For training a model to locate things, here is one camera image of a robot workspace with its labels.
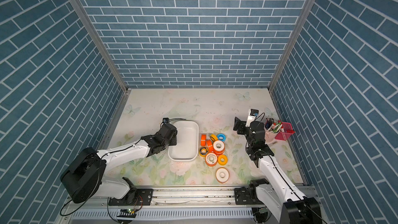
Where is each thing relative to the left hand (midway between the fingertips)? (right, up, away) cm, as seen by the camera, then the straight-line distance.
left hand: (177, 137), depth 89 cm
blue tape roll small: (+26, -1, +5) cm, 27 cm away
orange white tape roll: (+20, -12, -4) cm, 23 cm away
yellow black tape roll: (+15, -8, -1) cm, 17 cm away
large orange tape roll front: (+25, -18, -9) cm, 32 cm away
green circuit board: (-21, -32, -17) cm, 42 cm away
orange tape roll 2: (+19, -4, -4) cm, 20 cm away
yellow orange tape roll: (+26, -12, -4) cm, 29 cm away
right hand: (+37, +11, -6) cm, 40 cm away
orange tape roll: (+15, -1, -1) cm, 15 cm away
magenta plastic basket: (+66, +3, +2) cm, 66 cm away
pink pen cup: (+54, +5, -3) cm, 54 cm away
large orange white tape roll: (+24, -5, -2) cm, 25 cm away
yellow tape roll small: (+21, -1, +1) cm, 21 cm away
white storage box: (+6, -3, +2) cm, 7 cm away
